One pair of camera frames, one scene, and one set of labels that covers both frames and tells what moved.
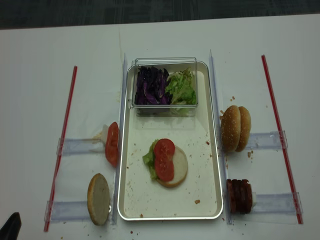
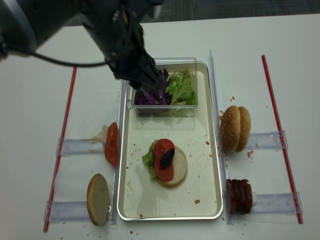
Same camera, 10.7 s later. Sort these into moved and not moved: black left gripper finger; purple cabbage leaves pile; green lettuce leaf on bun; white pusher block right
Moved: black left gripper finger
Not moved: green lettuce leaf on bun; purple cabbage leaves pile; white pusher block right
